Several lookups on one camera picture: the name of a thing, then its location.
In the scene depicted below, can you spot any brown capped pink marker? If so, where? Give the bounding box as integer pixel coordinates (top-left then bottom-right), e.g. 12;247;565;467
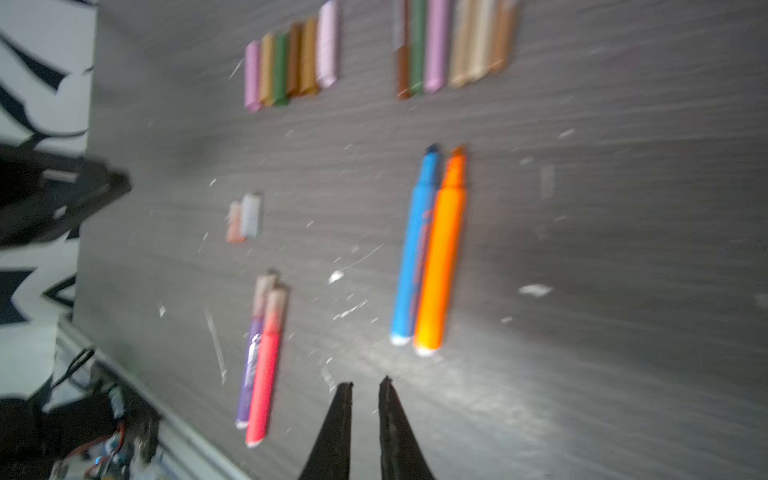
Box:
424;0;452;93

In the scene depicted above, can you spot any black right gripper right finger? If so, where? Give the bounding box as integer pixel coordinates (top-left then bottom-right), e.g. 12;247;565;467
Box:
378;376;435;480

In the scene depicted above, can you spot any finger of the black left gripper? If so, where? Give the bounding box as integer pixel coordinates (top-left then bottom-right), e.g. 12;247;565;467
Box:
1;143;132;246

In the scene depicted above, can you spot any brown pen cap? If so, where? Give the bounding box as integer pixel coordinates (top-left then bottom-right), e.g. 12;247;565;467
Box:
286;22;303;98

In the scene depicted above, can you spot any blue marker pen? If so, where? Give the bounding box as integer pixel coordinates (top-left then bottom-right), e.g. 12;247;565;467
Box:
390;144;440;346

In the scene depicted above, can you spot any green pen cap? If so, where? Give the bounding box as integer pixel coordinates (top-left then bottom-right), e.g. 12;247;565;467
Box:
273;33;289;106

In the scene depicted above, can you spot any tan marker pen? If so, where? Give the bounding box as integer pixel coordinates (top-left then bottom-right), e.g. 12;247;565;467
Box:
468;0;497;81

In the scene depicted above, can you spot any purple marker pen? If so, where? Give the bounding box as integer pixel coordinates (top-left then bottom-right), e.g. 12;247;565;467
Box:
235;271;278;430

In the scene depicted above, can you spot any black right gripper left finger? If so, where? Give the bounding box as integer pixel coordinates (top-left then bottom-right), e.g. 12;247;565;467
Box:
298;382;353;480

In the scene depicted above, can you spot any pink red marker pen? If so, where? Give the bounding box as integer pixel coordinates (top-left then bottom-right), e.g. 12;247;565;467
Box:
245;287;287;448

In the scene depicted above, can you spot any dark brown marker pen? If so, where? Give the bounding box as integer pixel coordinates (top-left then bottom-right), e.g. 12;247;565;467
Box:
393;0;410;100

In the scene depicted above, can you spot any lilac capped tan marker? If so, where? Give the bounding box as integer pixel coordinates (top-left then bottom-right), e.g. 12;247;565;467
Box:
489;0;522;74

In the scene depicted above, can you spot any orange marker pen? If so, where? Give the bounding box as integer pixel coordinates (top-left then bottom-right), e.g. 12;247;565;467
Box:
414;145;467;357

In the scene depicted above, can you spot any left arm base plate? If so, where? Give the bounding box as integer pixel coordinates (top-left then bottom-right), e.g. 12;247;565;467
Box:
1;350;161;479

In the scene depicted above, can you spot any light tan pen cap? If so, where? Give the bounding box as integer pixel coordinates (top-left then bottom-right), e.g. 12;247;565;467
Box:
259;33;275;107

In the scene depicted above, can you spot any green marker pen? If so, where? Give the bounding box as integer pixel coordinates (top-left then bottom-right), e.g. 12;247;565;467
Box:
409;0;427;96

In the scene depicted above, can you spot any pink pen cap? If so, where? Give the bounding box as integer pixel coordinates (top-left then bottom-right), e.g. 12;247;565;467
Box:
316;0;340;89

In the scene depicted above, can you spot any lilac pen cap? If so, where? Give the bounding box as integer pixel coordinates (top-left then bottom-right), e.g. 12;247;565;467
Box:
244;41;262;112

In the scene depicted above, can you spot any green capped tan marker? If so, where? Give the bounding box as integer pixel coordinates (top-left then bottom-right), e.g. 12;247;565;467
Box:
448;0;476;89

